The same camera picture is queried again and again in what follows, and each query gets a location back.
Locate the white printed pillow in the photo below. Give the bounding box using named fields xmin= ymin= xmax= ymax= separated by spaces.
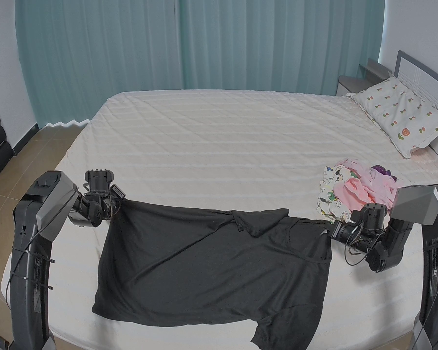
xmin=345 ymin=76 xmax=438 ymax=159

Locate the blue-green curtain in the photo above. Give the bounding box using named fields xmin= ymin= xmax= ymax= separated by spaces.
xmin=15 ymin=0 xmax=385 ymax=128

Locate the white printed garment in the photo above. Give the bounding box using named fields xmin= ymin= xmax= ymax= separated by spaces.
xmin=316 ymin=164 xmax=351 ymax=221

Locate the black T-shirt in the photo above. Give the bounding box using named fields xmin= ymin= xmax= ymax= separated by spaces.
xmin=91 ymin=199 xmax=333 ymax=350

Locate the bed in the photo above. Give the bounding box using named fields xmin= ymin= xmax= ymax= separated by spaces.
xmin=0 ymin=50 xmax=438 ymax=350

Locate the purple garment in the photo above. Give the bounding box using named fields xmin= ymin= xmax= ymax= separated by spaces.
xmin=372 ymin=164 xmax=398 ymax=181

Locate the pink garment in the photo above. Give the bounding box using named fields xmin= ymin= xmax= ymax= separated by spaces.
xmin=334 ymin=158 xmax=406 ymax=218

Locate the black cable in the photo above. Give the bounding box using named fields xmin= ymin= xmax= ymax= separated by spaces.
xmin=344 ymin=228 xmax=367 ymax=267

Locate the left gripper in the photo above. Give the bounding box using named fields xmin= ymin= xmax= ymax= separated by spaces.
xmin=103 ymin=184 xmax=128 ymax=214

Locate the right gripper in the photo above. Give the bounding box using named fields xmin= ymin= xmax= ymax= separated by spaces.
xmin=326 ymin=219 xmax=353 ymax=245

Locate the grey white bedside table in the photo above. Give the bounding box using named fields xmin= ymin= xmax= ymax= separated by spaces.
xmin=337 ymin=58 xmax=393 ymax=97

